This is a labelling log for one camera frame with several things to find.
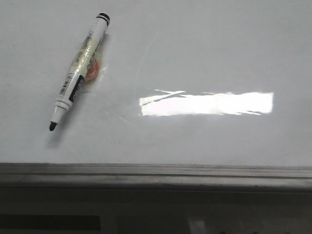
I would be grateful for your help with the white whiteboard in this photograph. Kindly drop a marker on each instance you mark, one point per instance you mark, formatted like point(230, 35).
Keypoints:
point(211, 82)

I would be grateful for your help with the grey metal whiteboard frame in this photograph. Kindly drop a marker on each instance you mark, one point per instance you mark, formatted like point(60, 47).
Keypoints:
point(155, 176)

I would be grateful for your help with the white black whiteboard marker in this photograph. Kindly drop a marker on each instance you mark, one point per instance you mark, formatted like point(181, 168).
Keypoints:
point(82, 66)

